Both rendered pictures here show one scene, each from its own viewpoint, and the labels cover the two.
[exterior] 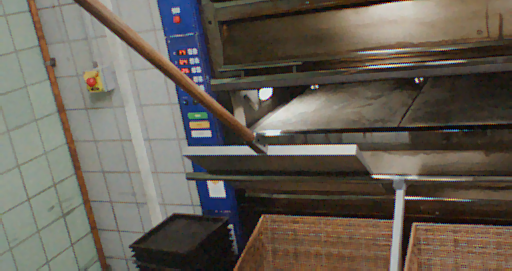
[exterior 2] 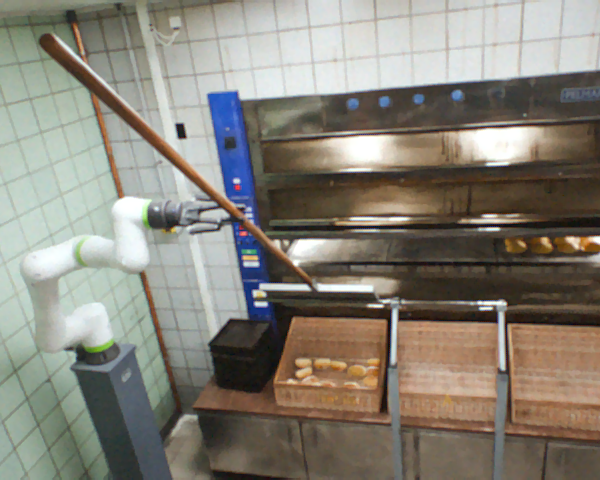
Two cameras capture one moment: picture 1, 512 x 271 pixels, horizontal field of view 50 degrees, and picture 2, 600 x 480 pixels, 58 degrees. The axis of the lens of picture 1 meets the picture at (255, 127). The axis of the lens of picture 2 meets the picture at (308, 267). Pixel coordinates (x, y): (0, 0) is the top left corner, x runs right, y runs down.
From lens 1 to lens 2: 1.05 m
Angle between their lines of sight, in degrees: 14
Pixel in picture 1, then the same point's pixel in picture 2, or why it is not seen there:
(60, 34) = (136, 188)
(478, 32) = (439, 210)
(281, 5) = (314, 183)
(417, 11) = (403, 194)
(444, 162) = (414, 284)
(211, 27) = (262, 193)
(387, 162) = (379, 283)
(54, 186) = (132, 301)
